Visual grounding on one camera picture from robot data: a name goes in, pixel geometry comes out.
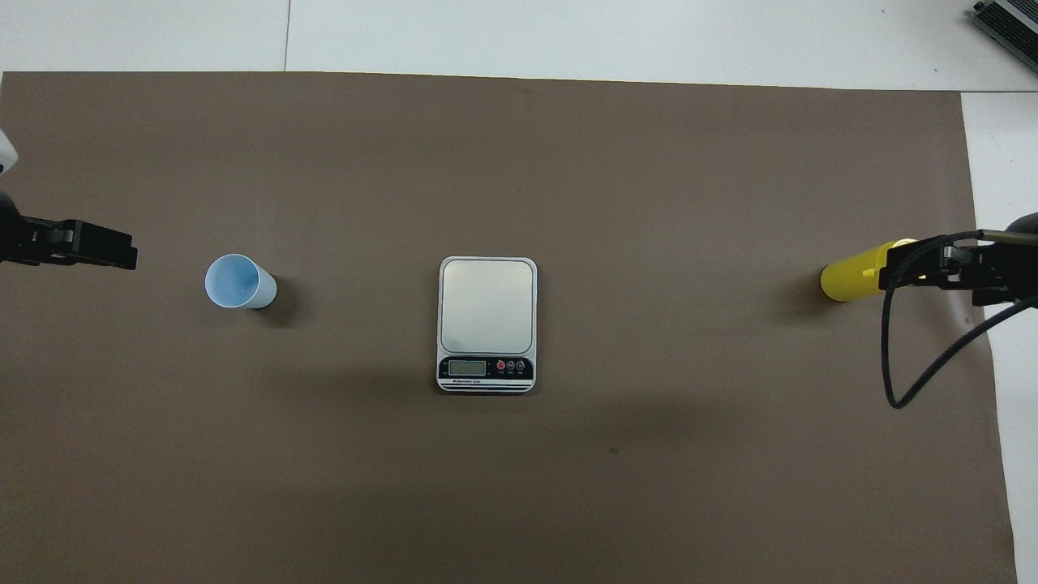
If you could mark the yellow squeeze bottle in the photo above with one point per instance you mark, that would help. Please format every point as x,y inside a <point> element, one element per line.
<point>851,276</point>

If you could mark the light blue plastic cup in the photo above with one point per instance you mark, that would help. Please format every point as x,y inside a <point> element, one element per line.
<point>237,282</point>

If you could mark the grey ribbed metal device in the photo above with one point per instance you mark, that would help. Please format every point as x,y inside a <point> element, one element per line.
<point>1010,24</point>

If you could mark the silver digital kitchen scale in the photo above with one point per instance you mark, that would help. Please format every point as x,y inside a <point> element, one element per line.
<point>486,304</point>

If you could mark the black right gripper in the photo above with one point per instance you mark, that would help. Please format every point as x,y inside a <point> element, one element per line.
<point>1023,268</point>

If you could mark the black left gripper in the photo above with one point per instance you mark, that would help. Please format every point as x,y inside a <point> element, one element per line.
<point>10,239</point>

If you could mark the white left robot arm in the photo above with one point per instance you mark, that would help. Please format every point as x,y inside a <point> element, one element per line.
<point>5,152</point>

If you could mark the brown table mat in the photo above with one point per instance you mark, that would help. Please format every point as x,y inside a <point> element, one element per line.
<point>519,487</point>

